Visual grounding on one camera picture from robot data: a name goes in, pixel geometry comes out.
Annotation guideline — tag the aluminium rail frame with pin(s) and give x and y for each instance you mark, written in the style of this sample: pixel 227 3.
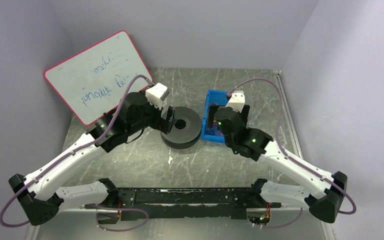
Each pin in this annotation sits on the aluminium rail frame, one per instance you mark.
pixel 148 162

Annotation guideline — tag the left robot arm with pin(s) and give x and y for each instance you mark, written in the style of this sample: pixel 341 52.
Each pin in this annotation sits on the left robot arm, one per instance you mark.
pixel 41 193

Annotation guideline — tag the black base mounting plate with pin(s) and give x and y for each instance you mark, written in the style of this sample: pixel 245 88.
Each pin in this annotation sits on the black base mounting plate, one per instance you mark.
pixel 176 203

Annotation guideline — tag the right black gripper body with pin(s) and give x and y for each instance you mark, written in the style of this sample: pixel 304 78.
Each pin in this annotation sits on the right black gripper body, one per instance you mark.
pixel 214 110

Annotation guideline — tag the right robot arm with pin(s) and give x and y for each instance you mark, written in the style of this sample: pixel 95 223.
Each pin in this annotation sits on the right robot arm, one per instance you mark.
pixel 317 190

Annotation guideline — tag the blue plastic bin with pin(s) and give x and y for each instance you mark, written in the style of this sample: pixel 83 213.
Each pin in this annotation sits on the blue plastic bin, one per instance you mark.
pixel 216 99

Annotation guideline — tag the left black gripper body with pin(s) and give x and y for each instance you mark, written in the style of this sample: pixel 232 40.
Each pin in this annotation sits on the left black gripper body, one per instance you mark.
pixel 162 120

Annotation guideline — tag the grey cable spool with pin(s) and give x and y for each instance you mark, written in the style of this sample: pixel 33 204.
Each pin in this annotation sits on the grey cable spool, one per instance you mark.
pixel 186 130

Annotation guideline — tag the pink framed whiteboard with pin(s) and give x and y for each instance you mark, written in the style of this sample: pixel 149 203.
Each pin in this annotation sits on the pink framed whiteboard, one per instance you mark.
pixel 93 81

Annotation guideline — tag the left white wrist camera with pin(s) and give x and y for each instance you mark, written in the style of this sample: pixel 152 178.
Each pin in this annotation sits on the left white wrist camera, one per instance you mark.
pixel 156 95

